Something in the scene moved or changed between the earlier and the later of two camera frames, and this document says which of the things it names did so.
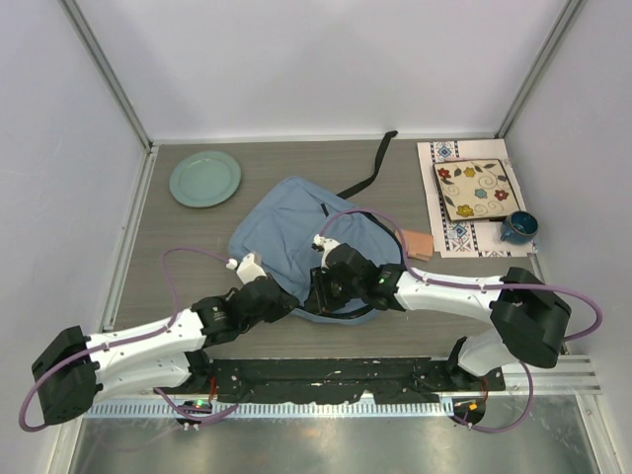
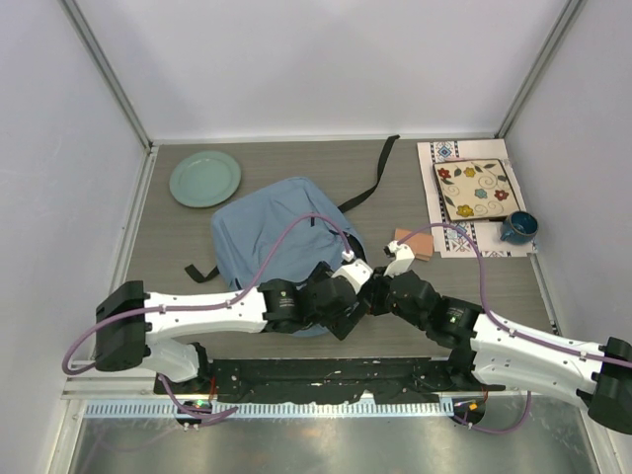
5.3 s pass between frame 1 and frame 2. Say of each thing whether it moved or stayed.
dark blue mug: stayed
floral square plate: stayed
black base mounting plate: stayed
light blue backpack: moved
